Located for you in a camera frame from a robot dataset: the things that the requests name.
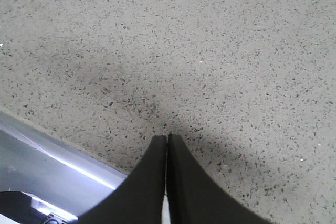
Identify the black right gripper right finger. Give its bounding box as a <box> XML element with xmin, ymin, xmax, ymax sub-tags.
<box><xmin>167</xmin><ymin>134</ymin><xmax>268</xmax><ymax>223</ymax></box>

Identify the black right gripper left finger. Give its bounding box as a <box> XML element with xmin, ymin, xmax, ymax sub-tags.
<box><xmin>78</xmin><ymin>136</ymin><xmax>167</xmax><ymax>224</ymax></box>

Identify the grey metal table edge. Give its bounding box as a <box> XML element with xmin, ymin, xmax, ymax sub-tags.
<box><xmin>1</xmin><ymin>113</ymin><xmax>125</xmax><ymax>223</ymax></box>

